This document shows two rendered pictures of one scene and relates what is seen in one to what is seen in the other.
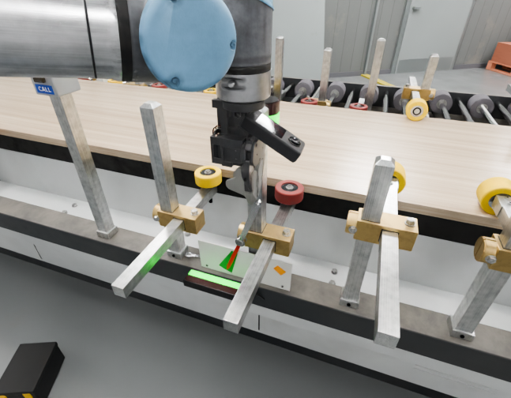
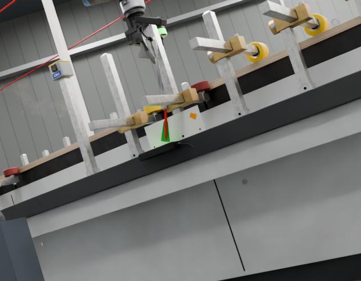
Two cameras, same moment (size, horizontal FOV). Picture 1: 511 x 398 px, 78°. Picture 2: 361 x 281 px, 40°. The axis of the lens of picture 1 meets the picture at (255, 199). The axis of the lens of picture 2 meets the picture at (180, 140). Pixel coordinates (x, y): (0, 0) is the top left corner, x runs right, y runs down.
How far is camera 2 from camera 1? 156 cm
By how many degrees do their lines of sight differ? 41
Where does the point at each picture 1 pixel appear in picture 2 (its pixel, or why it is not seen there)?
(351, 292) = (236, 103)
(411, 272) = not seen: hidden behind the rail
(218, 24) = not seen: outside the picture
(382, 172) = (206, 17)
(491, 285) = (288, 42)
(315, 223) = (231, 109)
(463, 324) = (299, 79)
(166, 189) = (120, 101)
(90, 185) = (80, 130)
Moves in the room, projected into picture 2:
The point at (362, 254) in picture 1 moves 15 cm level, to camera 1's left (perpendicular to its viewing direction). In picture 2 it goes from (225, 69) to (186, 84)
